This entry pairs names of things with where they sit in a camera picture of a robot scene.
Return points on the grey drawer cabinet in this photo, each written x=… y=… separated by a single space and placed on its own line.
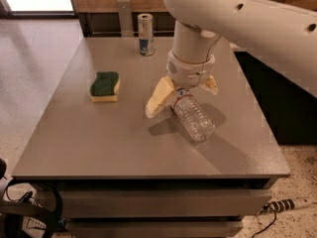
x=121 y=174

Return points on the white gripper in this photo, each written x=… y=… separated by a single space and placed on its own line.
x=188 y=72

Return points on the green yellow sponge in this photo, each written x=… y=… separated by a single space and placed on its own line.
x=105 y=87

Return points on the white power strip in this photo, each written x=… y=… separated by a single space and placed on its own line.
x=285 y=205

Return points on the silver blue drink can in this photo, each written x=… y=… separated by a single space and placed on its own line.
x=146 y=34

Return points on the left metal bracket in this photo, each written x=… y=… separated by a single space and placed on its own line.
x=125 y=18

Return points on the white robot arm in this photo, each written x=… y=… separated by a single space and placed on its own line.
x=282 y=36

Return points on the clear plastic water bottle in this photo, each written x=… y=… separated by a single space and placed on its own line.
x=194 y=119

